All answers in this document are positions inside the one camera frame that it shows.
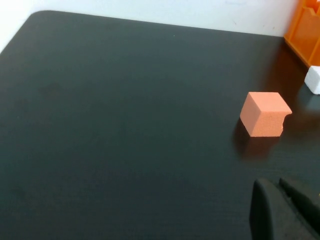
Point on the orange plastic cutlery holder crate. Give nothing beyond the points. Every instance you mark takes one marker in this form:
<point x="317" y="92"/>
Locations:
<point x="303" y="35"/>

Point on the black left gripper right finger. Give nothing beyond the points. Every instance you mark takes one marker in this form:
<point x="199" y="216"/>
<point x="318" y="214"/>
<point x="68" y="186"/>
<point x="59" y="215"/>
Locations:
<point x="307" y="210"/>

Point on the white foam cube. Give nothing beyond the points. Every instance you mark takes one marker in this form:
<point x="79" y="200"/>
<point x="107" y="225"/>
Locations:
<point x="313" y="80"/>

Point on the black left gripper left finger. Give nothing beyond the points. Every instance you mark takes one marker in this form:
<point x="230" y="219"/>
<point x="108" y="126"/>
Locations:
<point x="265" y="215"/>

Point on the orange foam cube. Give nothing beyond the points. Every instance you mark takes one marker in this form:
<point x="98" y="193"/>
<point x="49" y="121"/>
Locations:
<point x="265" y="112"/>

